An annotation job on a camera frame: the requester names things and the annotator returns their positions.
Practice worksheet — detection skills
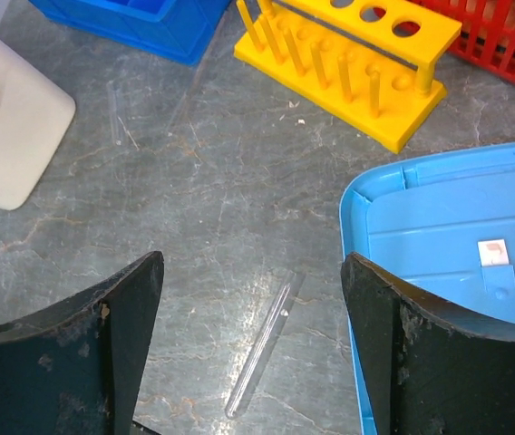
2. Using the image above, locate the blue divided plastic tray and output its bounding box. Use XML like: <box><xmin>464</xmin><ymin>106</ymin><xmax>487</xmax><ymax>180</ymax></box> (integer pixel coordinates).
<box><xmin>31</xmin><ymin>0</ymin><xmax>230</xmax><ymax>66</ymax></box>

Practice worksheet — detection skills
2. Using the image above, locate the light blue plastic lid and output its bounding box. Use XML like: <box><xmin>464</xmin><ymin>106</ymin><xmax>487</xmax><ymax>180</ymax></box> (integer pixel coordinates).
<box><xmin>338</xmin><ymin>139</ymin><xmax>515</xmax><ymax>435</ymax></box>

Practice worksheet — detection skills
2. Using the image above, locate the short clear glass tube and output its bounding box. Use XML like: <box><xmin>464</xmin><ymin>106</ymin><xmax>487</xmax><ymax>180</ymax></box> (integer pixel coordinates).
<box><xmin>106</xmin><ymin>81</ymin><xmax>127</xmax><ymax>146</ymax></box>

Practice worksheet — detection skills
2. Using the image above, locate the red shopping basket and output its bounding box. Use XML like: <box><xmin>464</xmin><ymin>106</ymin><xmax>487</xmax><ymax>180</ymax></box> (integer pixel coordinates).
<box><xmin>417</xmin><ymin>0</ymin><xmax>515</xmax><ymax>84</ymax></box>

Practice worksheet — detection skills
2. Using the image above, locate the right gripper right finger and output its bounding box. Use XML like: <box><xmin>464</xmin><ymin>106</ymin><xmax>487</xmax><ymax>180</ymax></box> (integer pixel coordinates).
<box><xmin>341</xmin><ymin>253</ymin><xmax>515</xmax><ymax>434</ymax></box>

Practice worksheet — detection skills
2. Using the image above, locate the white plastic tub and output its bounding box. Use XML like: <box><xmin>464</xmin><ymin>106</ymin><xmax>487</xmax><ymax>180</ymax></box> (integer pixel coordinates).
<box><xmin>0</xmin><ymin>40</ymin><xmax>76</xmax><ymax>210</ymax></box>

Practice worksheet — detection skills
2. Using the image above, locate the clear glass test tube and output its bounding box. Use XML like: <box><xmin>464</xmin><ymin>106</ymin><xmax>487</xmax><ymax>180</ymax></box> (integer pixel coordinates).
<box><xmin>224</xmin><ymin>271</ymin><xmax>306</xmax><ymax>420</ymax></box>

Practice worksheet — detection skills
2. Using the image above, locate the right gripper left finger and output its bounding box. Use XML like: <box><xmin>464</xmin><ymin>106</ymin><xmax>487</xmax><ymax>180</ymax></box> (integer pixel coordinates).
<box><xmin>0</xmin><ymin>251</ymin><xmax>164</xmax><ymax>434</ymax></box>

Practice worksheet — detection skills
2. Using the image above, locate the clear glass rod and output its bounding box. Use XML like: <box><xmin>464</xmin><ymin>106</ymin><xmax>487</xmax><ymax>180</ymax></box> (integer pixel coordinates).
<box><xmin>166</xmin><ymin>11</ymin><xmax>229</xmax><ymax>137</ymax></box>

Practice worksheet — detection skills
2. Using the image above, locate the yellow test tube rack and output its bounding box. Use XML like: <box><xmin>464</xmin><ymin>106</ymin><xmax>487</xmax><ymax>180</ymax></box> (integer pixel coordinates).
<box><xmin>234</xmin><ymin>1</ymin><xmax>462</xmax><ymax>153</ymax></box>

